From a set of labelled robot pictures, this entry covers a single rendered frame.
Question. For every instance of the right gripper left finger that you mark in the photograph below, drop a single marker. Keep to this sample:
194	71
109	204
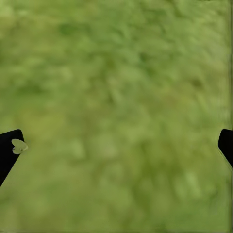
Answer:
11	145

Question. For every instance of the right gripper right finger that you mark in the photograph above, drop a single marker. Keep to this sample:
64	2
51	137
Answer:
225	144

